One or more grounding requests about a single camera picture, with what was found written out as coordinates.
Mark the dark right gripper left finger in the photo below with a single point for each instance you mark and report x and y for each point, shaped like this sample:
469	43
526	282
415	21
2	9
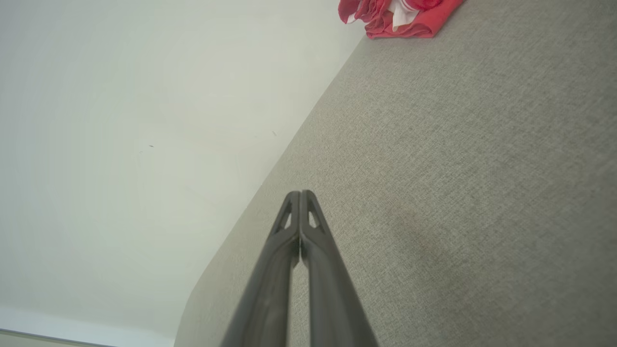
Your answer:
265	303

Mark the white baseboard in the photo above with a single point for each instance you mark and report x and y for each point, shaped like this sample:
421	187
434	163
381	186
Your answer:
72	327

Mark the red basketball jersey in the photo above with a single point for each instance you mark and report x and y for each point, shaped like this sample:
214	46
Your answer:
424	24

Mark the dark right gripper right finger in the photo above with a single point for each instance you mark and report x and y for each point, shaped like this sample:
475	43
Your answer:
332	303

